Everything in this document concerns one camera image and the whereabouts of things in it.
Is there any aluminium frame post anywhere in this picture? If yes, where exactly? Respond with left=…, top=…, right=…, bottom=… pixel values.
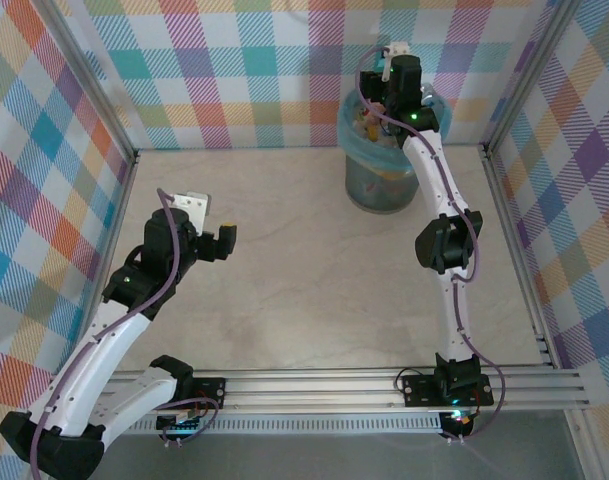
left=483, top=0, right=588, bottom=154
left=38, top=0, right=141, bottom=164

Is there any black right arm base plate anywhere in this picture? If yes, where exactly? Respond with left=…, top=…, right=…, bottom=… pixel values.
left=401, top=372, right=495, bottom=407

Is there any aluminium side rail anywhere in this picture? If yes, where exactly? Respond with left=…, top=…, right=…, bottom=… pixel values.
left=481, top=143, right=560, bottom=371
left=81, top=149, right=141, bottom=326

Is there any green circuit board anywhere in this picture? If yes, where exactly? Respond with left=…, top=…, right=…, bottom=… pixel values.
left=155, top=409, right=208, bottom=441

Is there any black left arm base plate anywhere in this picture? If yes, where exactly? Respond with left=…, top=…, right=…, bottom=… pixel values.
left=183, top=377, right=228, bottom=411

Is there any grey slotted cable duct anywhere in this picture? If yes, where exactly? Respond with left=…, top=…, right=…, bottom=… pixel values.
left=128, top=413, right=445, bottom=435

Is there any translucent grey plastic bin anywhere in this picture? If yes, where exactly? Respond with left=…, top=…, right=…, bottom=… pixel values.
left=343, top=152, right=419, bottom=215

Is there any small black circuit board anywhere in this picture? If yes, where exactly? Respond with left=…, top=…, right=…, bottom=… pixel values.
left=441, top=408, right=478, bottom=441

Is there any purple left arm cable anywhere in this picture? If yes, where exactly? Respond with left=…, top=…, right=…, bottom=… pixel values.
left=29, top=187, right=220, bottom=476

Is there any blue plastic bin liner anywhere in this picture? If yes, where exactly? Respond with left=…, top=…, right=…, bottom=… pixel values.
left=337, top=87, right=455, bottom=172

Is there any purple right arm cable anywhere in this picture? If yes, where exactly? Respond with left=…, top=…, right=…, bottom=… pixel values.
left=358, top=45, right=508, bottom=444

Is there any aluminium mounting rail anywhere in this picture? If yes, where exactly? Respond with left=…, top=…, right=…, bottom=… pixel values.
left=103, top=367, right=593, bottom=414

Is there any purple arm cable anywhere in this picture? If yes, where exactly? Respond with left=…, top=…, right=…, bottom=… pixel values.
left=358, top=45, right=508, bottom=444
left=29, top=187, right=220, bottom=476

